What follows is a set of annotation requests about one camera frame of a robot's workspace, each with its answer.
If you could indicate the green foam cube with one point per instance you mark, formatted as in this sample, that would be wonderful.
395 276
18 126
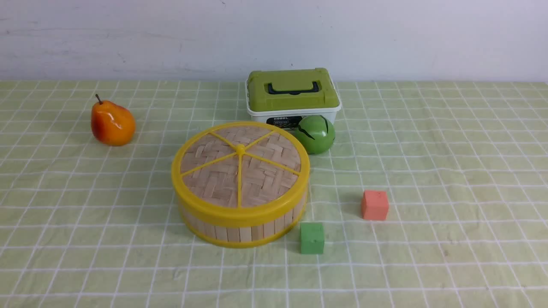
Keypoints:
312 238

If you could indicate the orange toy pear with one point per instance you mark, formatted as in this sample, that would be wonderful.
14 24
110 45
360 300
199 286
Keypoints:
112 124

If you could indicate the salmon red foam cube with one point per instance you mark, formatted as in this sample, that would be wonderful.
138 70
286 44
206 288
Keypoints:
374 205

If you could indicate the bamboo steamer basket base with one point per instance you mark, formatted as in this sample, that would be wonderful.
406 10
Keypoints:
239 233

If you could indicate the yellow bamboo steamer lid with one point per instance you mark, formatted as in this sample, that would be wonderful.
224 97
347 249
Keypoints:
242 174

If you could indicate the green lidded storage box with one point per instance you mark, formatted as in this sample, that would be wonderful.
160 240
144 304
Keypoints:
282 98

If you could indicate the green checkered tablecloth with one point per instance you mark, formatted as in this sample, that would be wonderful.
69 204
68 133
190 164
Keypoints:
464 166

